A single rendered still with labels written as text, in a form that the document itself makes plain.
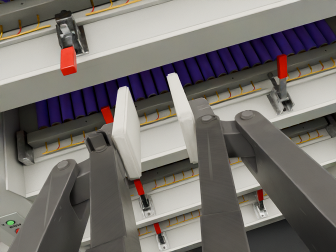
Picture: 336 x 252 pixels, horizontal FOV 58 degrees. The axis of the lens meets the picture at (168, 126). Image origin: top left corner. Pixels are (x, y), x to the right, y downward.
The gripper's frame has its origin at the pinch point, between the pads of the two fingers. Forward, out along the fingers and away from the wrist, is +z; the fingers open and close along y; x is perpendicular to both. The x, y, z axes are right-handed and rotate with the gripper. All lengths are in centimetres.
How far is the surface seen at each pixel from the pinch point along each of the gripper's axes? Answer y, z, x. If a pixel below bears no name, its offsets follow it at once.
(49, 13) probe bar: -9.2, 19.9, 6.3
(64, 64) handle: -6.7, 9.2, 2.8
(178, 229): -6, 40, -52
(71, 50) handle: -6.3, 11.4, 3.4
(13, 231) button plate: -30.1, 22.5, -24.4
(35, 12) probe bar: -10.5, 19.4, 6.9
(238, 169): 11.4, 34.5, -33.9
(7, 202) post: -26.4, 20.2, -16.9
